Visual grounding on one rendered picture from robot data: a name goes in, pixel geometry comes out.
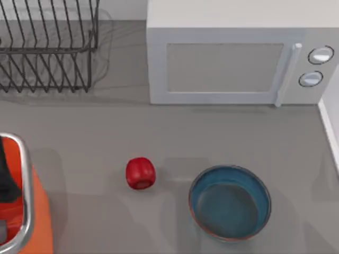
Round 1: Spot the red bell pepper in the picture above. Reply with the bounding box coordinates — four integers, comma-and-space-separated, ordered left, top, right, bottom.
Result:
125, 157, 156, 191

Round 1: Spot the pale microwave door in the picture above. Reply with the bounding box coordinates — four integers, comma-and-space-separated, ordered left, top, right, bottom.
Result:
147, 27, 305, 105

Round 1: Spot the blue bowl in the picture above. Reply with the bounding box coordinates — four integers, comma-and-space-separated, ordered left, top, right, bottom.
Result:
188, 165, 272, 243

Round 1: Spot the white microwave knob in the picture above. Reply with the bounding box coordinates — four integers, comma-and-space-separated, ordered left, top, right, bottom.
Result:
298, 70, 324, 87
307, 45, 335, 65

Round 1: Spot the pale microwave oven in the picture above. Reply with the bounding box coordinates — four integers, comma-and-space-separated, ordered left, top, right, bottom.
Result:
146, 0, 339, 107

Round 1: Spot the pale microwave door handle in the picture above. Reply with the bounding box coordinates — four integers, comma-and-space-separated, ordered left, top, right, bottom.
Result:
274, 43, 303, 108

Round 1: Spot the dark wire dish rack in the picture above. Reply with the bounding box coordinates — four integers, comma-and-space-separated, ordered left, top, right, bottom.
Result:
0, 0, 101, 94

